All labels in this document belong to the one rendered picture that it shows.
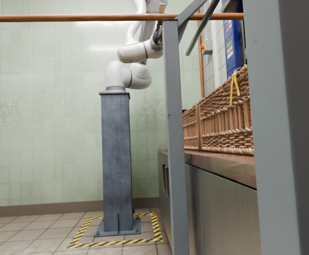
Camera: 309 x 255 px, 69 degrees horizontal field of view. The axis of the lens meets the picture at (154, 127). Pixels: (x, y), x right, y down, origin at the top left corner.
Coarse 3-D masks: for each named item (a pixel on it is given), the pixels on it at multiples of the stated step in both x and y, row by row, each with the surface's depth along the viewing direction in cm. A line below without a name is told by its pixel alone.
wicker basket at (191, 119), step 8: (184, 112) 87; (192, 112) 77; (184, 120) 92; (192, 120) 79; (184, 128) 92; (192, 128) 79; (184, 136) 93; (192, 136) 81; (200, 136) 72; (184, 144) 94; (192, 144) 80; (200, 144) 71
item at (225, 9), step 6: (228, 0) 126; (234, 0) 124; (240, 0) 123; (228, 6) 129; (234, 6) 129; (240, 6) 128; (222, 12) 135; (228, 12) 135; (234, 12) 134; (240, 12) 134
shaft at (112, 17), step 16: (0, 16) 97; (16, 16) 97; (32, 16) 98; (48, 16) 98; (64, 16) 99; (80, 16) 99; (96, 16) 100; (112, 16) 100; (128, 16) 101; (144, 16) 101; (160, 16) 102; (176, 16) 102; (192, 16) 103; (224, 16) 104; (240, 16) 105
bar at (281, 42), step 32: (256, 0) 15; (288, 0) 12; (256, 32) 15; (288, 32) 12; (256, 64) 15; (288, 64) 12; (256, 96) 15; (288, 96) 12; (256, 128) 15; (288, 128) 12; (256, 160) 15; (288, 160) 12; (288, 192) 12; (288, 224) 12
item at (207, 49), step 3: (207, 39) 197; (210, 39) 197; (207, 42) 196; (210, 42) 197; (204, 45) 198; (207, 45) 196; (210, 45) 196; (204, 48) 198; (207, 48) 196; (210, 48) 196; (204, 51) 200; (207, 51) 198; (210, 51) 198; (204, 54) 205; (207, 54) 205
